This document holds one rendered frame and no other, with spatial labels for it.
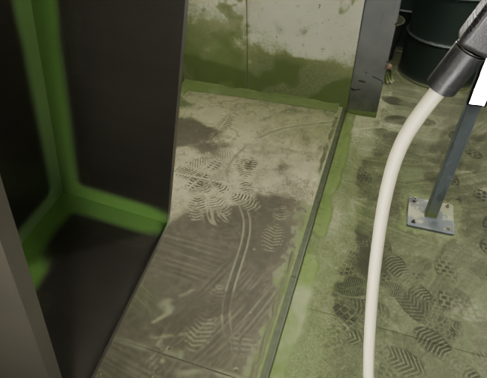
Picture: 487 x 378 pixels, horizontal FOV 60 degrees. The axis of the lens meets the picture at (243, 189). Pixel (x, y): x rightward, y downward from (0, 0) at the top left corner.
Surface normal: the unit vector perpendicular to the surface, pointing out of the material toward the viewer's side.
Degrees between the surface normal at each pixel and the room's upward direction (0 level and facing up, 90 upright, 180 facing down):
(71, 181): 90
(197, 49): 90
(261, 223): 0
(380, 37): 90
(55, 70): 90
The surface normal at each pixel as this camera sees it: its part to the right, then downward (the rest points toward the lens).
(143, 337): -0.02, -0.75
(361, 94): -0.32, 0.63
